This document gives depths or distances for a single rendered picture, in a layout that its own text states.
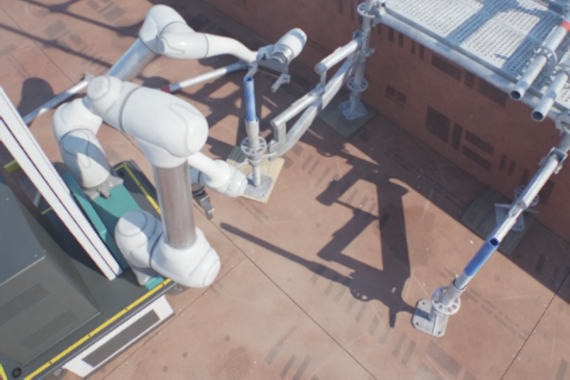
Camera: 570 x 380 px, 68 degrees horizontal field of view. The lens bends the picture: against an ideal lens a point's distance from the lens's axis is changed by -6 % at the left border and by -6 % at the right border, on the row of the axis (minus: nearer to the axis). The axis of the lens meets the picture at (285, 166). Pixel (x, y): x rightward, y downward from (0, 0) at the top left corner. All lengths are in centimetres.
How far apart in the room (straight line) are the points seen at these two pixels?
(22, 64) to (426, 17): 274
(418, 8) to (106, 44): 222
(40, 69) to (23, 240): 216
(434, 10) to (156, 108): 162
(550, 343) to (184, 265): 168
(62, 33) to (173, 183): 270
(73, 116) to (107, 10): 198
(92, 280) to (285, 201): 103
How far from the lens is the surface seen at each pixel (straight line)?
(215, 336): 212
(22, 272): 149
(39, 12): 417
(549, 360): 237
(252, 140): 208
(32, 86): 343
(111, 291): 194
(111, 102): 117
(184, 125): 108
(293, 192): 242
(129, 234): 159
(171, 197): 129
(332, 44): 282
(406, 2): 239
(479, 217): 252
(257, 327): 211
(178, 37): 181
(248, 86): 185
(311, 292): 216
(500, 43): 229
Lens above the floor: 202
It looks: 53 degrees down
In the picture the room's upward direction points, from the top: straight up
